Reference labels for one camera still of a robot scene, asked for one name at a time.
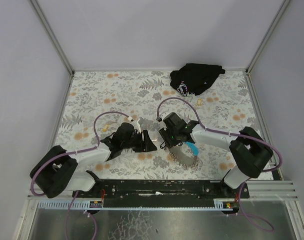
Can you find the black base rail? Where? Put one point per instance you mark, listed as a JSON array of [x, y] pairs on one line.
[[159, 193]]

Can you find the yellow key tag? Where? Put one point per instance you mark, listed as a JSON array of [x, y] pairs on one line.
[[199, 101]]

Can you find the black key tag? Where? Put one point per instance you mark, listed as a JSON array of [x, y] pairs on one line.
[[163, 145]]

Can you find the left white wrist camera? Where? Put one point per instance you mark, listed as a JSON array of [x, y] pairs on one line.
[[135, 123]]

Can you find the floral table mat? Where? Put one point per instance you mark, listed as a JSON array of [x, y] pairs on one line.
[[99, 101]]

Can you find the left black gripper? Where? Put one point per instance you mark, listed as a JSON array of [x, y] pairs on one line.
[[140, 144]]

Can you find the grey keyring with blue handle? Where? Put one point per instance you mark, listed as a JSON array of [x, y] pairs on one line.
[[185, 154]]

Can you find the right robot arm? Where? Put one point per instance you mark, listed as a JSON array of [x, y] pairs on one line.
[[250, 153]]

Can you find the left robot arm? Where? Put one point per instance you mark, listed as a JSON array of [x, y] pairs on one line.
[[55, 171]]

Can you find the white cable duct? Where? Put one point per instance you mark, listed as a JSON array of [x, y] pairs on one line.
[[97, 205]]

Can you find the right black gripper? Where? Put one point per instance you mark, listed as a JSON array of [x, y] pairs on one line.
[[165, 136]]

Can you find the black cloth bag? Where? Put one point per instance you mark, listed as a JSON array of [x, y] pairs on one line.
[[193, 79]]

